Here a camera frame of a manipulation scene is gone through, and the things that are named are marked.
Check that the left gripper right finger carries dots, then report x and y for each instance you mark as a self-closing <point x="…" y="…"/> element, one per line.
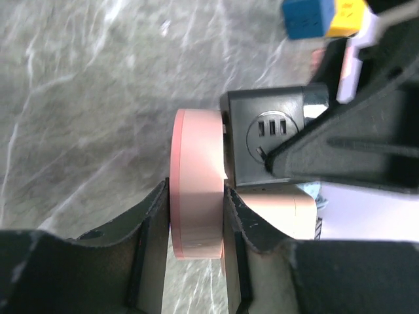
<point x="269" y="272"/>

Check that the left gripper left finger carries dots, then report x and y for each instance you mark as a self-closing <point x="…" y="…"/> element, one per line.
<point x="118" y="267"/>

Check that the beige pink cube plug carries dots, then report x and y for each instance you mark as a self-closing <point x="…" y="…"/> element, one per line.
<point x="287" y="208"/>

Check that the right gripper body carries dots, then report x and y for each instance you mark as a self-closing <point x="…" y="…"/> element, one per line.
<point x="390" y="38"/>

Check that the pink round socket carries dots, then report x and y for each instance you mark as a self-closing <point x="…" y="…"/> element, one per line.
<point x="197" y="176"/>

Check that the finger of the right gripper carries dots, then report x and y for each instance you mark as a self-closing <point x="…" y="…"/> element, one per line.
<point x="371" y="142"/>
<point x="326" y="65"/>

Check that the yellow cube plug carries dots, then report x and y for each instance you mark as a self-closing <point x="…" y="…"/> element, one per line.
<point x="348" y="18"/>

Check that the blue cube plug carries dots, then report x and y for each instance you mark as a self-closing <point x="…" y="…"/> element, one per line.
<point x="305" y="19"/>

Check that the black cube plug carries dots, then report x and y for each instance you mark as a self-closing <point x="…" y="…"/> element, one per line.
<point x="259" y="120"/>

